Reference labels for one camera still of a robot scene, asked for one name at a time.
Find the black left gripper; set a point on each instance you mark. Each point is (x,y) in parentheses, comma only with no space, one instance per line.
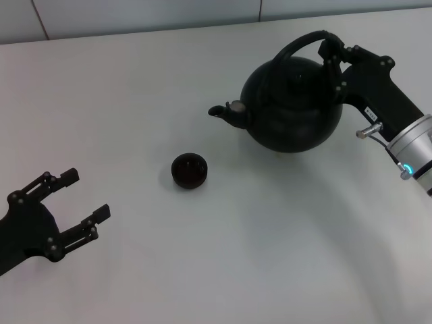
(30,233)

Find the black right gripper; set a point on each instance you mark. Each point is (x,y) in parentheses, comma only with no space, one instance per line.
(378,91)

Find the black round teapot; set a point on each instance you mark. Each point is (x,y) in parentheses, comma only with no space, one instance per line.
(287,118)

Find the small black teacup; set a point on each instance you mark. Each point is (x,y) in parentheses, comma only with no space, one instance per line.
(189,170)

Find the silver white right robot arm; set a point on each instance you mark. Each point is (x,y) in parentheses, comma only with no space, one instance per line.
(416,148)

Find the black teapot lid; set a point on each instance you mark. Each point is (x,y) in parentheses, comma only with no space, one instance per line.
(298,78)

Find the silver plug on right gripper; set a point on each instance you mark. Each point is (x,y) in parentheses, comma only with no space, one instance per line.
(368,130)

